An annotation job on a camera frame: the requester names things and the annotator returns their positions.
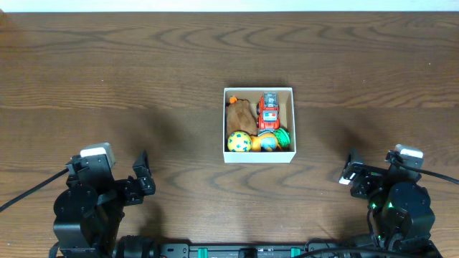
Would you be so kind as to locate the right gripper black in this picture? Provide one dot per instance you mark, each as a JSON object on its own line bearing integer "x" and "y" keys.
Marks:
{"x": 371, "y": 175}

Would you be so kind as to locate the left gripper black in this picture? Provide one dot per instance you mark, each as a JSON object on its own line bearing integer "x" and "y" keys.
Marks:
{"x": 126, "y": 187}

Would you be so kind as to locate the green ribbed plastic wheel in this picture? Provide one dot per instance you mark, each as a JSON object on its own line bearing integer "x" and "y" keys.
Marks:
{"x": 283, "y": 137}

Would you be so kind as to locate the orange duck toy blue hat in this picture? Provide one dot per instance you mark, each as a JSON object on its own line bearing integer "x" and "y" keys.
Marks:
{"x": 266, "y": 141}

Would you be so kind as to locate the yellow ball with blue letters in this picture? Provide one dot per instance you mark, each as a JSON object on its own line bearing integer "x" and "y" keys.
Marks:
{"x": 239, "y": 141}

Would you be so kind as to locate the red toy truck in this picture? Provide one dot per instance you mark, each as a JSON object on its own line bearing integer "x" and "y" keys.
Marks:
{"x": 268, "y": 112}

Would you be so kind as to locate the brown plush toy with carrot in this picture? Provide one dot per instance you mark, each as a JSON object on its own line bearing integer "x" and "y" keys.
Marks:
{"x": 239, "y": 117}

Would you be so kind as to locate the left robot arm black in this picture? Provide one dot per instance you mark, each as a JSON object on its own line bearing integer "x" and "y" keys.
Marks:
{"x": 89, "y": 212}

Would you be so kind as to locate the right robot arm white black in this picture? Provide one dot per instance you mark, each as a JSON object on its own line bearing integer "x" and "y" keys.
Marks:
{"x": 400, "y": 217}

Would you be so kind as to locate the white cardboard box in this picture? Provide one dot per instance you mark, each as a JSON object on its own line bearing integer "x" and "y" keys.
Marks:
{"x": 287, "y": 122}

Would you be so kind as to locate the black rail at table edge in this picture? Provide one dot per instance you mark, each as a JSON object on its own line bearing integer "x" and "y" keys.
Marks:
{"x": 251, "y": 251}

